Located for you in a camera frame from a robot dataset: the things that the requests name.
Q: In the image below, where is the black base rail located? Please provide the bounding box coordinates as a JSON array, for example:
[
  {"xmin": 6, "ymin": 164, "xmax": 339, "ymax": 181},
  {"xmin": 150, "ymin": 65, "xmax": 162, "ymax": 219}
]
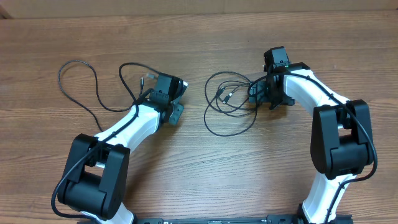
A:
[{"xmin": 77, "ymin": 213, "xmax": 353, "ymax": 224}]

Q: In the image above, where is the thin black USB cable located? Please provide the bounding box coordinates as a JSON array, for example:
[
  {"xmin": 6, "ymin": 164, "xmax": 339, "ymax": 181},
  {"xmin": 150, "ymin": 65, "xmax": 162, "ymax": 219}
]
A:
[{"xmin": 57, "ymin": 59, "xmax": 161, "ymax": 133}]

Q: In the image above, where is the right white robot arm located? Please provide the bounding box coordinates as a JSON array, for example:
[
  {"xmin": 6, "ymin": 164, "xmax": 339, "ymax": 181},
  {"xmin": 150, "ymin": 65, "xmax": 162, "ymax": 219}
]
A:
[{"xmin": 248, "ymin": 47, "xmax": 377, "ymax": 223}]

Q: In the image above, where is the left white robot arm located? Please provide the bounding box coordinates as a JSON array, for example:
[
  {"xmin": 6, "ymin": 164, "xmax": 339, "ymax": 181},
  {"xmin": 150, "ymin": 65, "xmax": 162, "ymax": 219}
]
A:
[{"xmin": 52, "ymin": 73, "xmax": 188, "ymax": 223}]

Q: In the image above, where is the thick black USB cable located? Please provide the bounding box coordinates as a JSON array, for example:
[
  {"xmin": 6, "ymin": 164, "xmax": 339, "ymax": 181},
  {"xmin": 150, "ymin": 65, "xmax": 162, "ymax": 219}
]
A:
[{"xmin": 203, "ymin": 71, "xmax": 262, "ymax": 138}]

